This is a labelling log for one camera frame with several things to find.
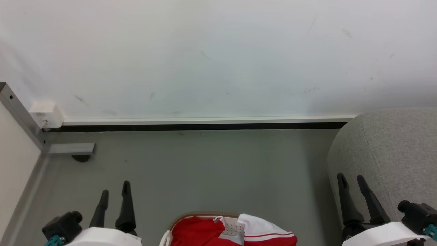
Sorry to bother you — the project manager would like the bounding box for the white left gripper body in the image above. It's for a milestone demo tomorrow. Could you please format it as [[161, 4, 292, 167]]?
[[65, 227, 142, 246]]

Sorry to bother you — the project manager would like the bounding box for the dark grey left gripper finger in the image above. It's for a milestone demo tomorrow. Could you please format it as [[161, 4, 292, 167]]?
[[115, 181, 138, 236], [89, 190, 109, 229]]

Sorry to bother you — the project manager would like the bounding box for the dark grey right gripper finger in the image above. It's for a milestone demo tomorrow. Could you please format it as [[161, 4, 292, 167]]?
[[357, 175, 391, 224], [337, 173, 364, 224]]

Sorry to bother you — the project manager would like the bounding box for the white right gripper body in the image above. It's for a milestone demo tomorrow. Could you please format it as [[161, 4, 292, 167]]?
[[342, 220, 429, 246]]

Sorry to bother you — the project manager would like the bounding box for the red and white garment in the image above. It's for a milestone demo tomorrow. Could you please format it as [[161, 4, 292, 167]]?
[[170, 214, 298, 246]]

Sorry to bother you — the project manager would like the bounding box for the grey fabric sofa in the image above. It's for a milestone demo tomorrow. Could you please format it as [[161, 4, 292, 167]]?
[[327, 109, 437, 246]]

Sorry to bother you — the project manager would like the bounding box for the white laundry basket brown rim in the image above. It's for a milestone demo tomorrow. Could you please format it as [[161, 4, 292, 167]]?
[[159, 212, 247, 246]]

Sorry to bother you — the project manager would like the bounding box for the beige flat panel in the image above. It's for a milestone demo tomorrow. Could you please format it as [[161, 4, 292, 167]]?
[[0, 102, 41, 236]]

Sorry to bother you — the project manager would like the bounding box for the white baseboard strip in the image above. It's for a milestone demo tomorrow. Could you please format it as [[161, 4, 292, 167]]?
[[62, 115, 359, 126]]

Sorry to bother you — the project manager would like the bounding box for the white wall socket box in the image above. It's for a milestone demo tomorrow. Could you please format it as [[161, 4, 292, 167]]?
[[29, 101, 65, 129]]

